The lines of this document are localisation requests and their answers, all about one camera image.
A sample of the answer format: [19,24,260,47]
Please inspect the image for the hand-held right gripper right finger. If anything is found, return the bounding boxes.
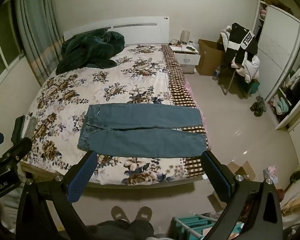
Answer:
[201,150,283,240]

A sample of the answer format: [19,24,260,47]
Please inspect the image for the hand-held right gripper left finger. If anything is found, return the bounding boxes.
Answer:
[15,151,98,240]

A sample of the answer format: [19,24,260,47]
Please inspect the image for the blue denim pants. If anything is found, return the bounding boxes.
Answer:
[77,104,207,158]

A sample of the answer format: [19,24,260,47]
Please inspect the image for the black object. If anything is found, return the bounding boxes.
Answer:
[11,116,25,143]

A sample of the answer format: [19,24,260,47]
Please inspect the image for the grey folded cloth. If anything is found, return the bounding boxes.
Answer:
[24,116,38,139]

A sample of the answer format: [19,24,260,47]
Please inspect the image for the flat cardboard piece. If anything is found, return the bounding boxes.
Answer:
[226,160,256,180]

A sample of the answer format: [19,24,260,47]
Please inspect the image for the person's beige slipper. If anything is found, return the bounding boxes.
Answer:
[111,206,131,223]
[135,206,153,222]

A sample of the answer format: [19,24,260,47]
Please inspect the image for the teal rack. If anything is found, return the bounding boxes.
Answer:
[172,213,243,240]

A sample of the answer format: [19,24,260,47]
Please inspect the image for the pink cloth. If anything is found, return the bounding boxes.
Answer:
[262,165,278,188]

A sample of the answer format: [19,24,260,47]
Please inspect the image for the person's legs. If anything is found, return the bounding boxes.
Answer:
[90,219,155,240]

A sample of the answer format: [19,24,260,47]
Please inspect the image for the green slippers pair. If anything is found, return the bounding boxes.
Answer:
[250,95,267,117]

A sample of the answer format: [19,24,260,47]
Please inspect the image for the window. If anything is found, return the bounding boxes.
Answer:
[0,1,25,82]

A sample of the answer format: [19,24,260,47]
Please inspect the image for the chair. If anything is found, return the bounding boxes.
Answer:
[219,61,260,98]

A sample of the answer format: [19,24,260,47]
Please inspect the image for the plastic water bottle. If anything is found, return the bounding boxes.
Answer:
[212,65,222,81]

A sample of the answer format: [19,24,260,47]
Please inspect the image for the brown checked bed sheet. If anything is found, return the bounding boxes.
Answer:
[161,44,210,178]

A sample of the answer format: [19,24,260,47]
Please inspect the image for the white clothes pile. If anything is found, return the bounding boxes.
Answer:
[220,27,261,84]

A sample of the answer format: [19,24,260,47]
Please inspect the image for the striped curtain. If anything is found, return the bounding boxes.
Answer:
[15,0,64,86]

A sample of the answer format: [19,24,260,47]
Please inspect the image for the brown cardboard box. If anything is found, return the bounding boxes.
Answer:
[198,39,228,77]

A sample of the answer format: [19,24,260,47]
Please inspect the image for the white nightstand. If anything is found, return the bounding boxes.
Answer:
[169,42,201,74]

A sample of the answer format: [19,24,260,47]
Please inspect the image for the dark green blanket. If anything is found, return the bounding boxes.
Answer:
[55,29,125,75]

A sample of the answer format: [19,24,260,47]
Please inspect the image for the white wardrobe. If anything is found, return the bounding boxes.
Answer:
[252,0,300,131]

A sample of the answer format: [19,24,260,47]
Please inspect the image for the black and white jacket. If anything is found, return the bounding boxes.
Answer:
[225,23,259,67]

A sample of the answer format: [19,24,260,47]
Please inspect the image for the beige table lamp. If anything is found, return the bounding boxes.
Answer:
[181,30,190,46]

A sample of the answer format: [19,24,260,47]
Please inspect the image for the white bed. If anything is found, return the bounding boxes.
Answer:
[19,17,211,189]

